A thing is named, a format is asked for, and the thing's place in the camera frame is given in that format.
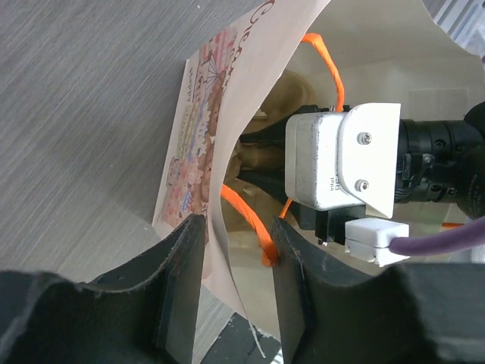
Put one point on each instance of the brown paper bag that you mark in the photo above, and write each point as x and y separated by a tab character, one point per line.
351	53

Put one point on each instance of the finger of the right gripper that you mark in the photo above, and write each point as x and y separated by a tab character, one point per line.
271	182
275	133

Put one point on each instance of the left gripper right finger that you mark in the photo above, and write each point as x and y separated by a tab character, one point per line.
329	312

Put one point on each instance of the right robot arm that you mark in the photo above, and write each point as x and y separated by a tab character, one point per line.
437	161

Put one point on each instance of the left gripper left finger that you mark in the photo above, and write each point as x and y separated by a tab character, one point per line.
143	311

